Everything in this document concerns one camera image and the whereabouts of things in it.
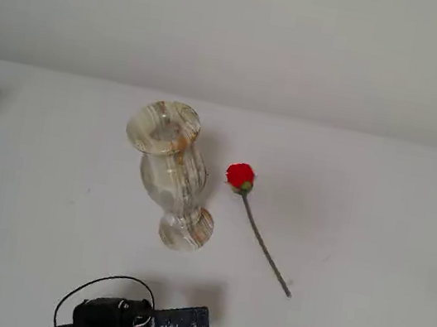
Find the red rose with green stem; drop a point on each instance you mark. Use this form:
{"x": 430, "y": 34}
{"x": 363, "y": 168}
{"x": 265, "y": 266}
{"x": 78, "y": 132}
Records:
{"x": 239, "y": 175}

